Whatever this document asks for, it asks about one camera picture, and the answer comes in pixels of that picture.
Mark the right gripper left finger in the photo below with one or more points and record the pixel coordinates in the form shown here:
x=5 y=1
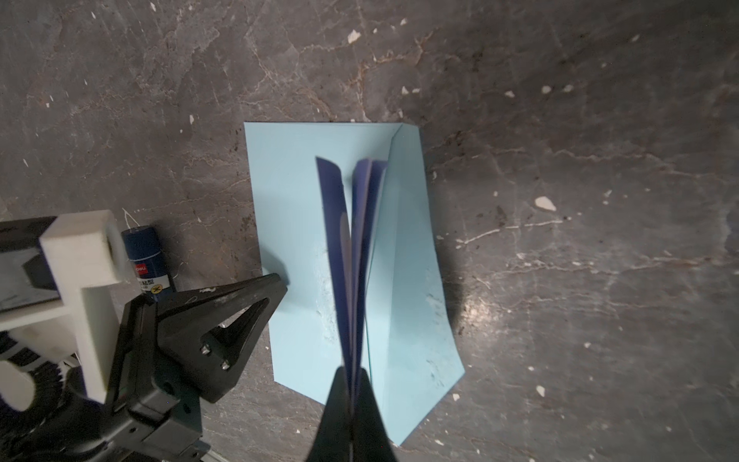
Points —
x=333 y=439

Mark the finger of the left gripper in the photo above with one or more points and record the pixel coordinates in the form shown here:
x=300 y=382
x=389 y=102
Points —
x=212 y=332

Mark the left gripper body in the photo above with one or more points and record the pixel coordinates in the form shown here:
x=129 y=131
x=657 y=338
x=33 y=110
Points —
x=149 y=413

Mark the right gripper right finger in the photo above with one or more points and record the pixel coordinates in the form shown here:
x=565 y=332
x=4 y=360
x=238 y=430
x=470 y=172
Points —
x=369 y=440

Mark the glue stick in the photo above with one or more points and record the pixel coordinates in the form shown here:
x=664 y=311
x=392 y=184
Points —
x=145 y=253

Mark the white letter paper blue border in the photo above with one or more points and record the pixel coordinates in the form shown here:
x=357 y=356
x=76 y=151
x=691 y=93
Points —
x=350 y=231

